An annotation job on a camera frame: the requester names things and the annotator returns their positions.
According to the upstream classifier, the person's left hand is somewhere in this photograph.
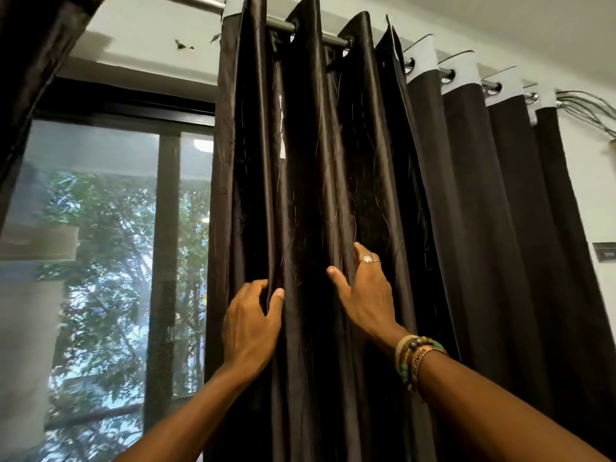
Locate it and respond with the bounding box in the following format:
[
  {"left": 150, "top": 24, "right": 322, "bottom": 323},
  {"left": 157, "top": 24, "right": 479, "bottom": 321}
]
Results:
[{"left": 221, "top": 278, "right": 286, "bottom": 381}]

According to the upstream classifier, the person's right hand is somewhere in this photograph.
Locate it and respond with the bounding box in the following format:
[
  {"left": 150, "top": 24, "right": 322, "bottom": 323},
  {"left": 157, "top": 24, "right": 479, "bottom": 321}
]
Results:
[{"left": 326, "top": 241, "right": 410, "bottom": 354}]

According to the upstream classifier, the dark brown curtain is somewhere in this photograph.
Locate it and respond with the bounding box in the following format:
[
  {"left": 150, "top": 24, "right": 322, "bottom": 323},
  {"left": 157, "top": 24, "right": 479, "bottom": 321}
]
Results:
[
  {"left": 203, "top": 0, "right": 434, "bottom": 462},
  {"left": 384, "top": 33, "right": 616, "bottom": 458},
  {"left": 0, "top": 0, "right": 108, "bottom": 227}
]

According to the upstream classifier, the person's right forearm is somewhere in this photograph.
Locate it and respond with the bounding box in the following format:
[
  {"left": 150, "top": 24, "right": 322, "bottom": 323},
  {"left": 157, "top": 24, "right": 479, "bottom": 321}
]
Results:
[{"left": 416, "top": 350, "right": 612, "bottom": 462}]

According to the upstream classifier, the person's left forearm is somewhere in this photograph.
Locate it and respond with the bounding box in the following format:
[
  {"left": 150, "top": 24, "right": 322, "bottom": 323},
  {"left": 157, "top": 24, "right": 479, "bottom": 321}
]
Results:
[{"left": 113, "top": 365, "right": 261, "bottom": 462}]

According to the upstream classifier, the grey concrete building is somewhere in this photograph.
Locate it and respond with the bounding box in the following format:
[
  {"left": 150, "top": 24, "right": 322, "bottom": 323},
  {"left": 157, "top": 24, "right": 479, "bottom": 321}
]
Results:
[{"left": 0, "top": 158, "right": 83, "bottom": 450}]

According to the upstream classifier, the grey metal curtain rod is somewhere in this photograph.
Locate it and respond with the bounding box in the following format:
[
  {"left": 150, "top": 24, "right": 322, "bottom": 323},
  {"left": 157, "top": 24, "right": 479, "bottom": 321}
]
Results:
[{"left": 149, "top": 0, "right": 569, "bottom": 111}]

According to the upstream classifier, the green beaded bracelet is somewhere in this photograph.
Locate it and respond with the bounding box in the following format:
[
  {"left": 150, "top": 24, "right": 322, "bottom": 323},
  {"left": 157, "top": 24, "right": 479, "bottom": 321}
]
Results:
[{"left": 399, "top": 336, "right": 446, "bottom": 390}]

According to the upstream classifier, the orange woven patterned bracelet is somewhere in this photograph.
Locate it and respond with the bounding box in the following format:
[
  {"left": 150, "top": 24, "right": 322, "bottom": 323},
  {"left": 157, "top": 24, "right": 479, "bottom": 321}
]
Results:
[{"left": 411, "top": 345, "right": 449, "bottom": 393}]

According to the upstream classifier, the bundle of grey cables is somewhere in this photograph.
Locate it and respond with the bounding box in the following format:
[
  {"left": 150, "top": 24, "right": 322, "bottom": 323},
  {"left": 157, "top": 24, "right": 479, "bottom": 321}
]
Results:
[{"left": 556, "top": 89, "right": 616, "bottom": 140}]

